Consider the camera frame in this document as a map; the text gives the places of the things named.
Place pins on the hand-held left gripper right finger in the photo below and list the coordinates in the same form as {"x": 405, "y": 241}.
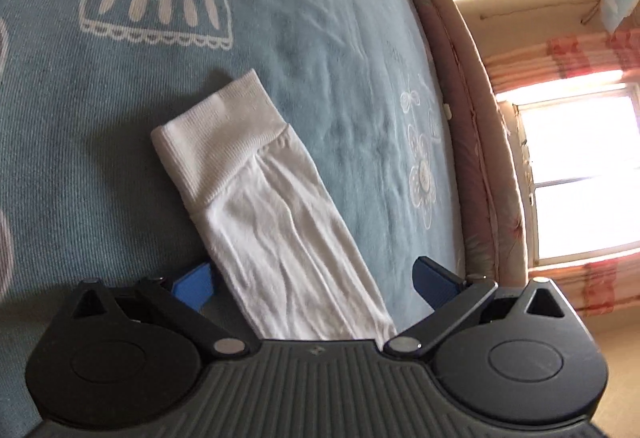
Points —
{"x": 436, "y": 285}

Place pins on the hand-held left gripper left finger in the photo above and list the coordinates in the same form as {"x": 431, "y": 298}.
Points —
{"x": 195, "y": 287}

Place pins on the white long-sleeve shirt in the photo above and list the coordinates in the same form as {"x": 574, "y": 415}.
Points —
{"x": 270, "y": 228}

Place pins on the folded pink floral quilt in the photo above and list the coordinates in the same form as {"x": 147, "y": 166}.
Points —
{"x": 480, "y": 143}

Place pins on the pink patterned curtain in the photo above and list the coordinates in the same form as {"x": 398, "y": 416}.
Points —
{"x": 565, "y": 61}
{"x": 600, "y": 285}

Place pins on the window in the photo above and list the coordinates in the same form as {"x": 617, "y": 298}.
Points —
{"x": 585, "y": 178}

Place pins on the bed with blue floral sheet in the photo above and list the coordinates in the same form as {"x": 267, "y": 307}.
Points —
{"x": 300, "y": 43}

